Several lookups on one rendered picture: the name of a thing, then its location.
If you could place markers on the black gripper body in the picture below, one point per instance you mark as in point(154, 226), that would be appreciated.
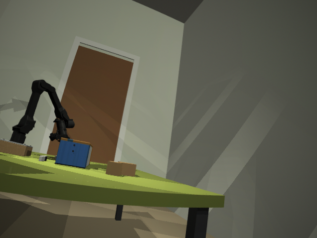
point(62, 133)

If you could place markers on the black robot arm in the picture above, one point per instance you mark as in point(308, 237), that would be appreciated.
point(27, 122)

